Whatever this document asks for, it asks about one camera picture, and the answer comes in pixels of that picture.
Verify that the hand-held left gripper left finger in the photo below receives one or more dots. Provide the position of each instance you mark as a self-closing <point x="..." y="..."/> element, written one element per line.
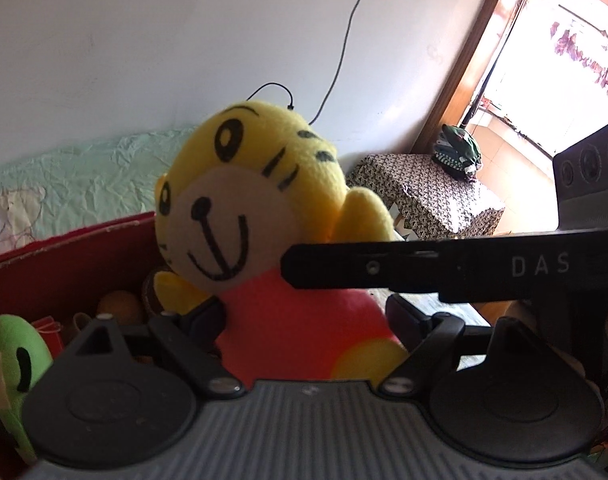
<point x="203" y="317"/>

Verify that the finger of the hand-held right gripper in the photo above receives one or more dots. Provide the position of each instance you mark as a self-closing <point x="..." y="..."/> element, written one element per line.
<point x="344" y="265"/>

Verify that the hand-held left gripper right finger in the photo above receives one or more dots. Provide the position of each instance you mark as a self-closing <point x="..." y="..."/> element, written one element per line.
<point x="404" y="320"/>

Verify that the yellow tiger plush toy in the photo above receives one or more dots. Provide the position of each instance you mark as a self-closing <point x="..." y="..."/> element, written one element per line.
<point x="244" y="170"/>

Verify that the red cardboard box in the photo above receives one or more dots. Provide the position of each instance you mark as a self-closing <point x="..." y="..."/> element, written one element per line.
<point x="58" y="275"/>

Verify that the beige plush toy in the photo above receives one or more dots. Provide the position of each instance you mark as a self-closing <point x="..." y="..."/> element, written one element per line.
<point x="119" y="306"/>

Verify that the patterned cloth covered table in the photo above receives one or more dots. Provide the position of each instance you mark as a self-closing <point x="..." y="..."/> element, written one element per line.
<point x="434" y="195"/>

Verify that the green folded garment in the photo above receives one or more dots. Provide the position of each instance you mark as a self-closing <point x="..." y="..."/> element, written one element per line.
<point x="456" y="152"/>

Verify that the green plush toy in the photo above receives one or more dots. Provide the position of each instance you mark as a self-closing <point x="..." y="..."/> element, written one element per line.
<point x="8" y="350"/>

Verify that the hanging dried red peppers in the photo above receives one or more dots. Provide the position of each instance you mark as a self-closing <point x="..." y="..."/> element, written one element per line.
<point x="599" y="72"/>

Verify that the wooden window frame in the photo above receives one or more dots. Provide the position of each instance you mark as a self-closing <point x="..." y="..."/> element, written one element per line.
<point x="479" y="60"/>

